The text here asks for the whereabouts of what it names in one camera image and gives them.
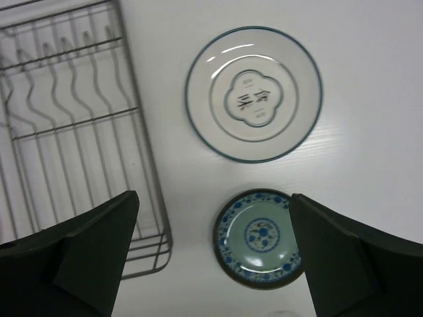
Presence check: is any white plate with blue rim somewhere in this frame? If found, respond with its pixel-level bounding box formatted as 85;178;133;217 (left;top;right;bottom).
184;26;323;163

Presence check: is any small blue floral plate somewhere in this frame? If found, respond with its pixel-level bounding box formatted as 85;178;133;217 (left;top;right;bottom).
212;188;304;290

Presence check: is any grey wire dish rack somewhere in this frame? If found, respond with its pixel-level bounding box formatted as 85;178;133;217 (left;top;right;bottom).
1;1;173;279

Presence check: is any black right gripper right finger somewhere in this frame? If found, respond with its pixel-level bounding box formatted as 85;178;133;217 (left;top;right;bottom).
289;194;422;316

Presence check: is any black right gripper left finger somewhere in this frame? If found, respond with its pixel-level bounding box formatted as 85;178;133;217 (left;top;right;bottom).
1;191;139;316

